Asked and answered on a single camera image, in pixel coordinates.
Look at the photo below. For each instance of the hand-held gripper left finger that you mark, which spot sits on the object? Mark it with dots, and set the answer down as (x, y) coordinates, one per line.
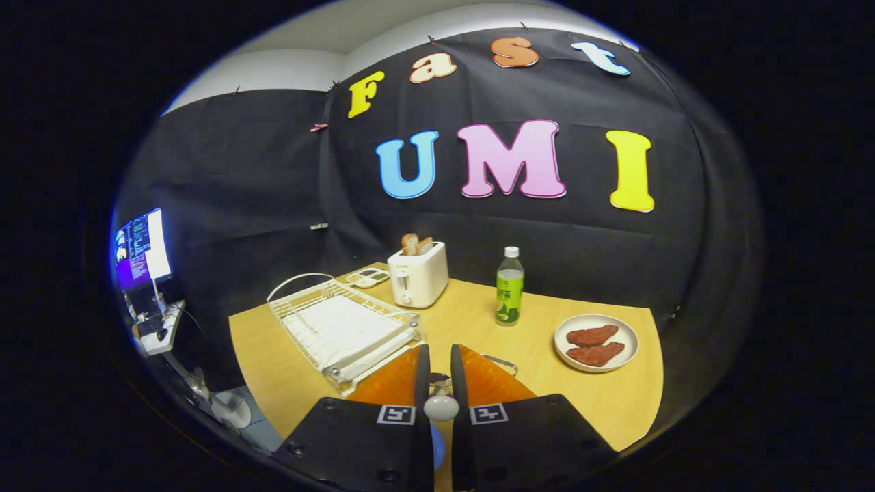
(423, 369)

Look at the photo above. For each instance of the white toaster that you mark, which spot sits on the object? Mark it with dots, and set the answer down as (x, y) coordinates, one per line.
(420, 280)

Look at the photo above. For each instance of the green tea bottle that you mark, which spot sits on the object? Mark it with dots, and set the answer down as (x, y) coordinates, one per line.
(509, 294)

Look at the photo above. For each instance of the white plate with meat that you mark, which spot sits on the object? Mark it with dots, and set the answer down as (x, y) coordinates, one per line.
(627, 335)

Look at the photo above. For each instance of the blue plate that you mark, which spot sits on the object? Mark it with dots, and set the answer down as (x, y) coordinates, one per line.
(439, 447)

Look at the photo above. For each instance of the white ribbed drip tray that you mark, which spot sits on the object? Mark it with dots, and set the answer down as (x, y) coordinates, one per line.
(342, 328)

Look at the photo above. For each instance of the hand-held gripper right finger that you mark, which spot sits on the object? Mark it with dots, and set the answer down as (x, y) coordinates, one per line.
(456, 372)

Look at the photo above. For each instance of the white spoon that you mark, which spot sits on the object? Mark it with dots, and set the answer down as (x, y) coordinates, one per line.
(441, 408)

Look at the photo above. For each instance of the red meat piece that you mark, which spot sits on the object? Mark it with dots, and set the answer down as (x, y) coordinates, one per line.
(595, 354)
(591, 335)

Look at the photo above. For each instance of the black backdrop cloth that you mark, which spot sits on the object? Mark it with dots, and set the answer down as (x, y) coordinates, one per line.
(273, 171)

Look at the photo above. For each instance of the divided seasoning tray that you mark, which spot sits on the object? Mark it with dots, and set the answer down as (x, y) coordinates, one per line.
(368, 277)

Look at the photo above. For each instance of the computer monitor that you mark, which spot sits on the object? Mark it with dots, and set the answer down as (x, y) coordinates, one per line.
(143, 246)

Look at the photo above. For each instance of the toasted bread slice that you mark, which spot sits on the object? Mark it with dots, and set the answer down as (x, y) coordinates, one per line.
(409, 244)
(425, 245)

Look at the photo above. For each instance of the white round stand base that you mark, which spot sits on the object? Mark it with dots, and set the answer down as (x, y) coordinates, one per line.
(232, 411)

